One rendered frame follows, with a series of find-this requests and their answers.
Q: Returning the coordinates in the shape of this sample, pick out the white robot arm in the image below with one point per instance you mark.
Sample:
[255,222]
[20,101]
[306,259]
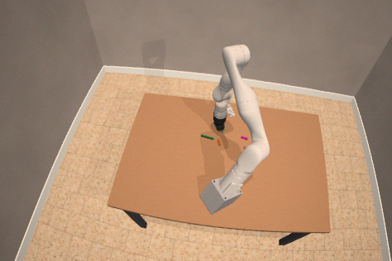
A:
[236,58]

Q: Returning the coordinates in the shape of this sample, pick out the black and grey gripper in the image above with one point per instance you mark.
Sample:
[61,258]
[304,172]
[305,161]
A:
[220,118]

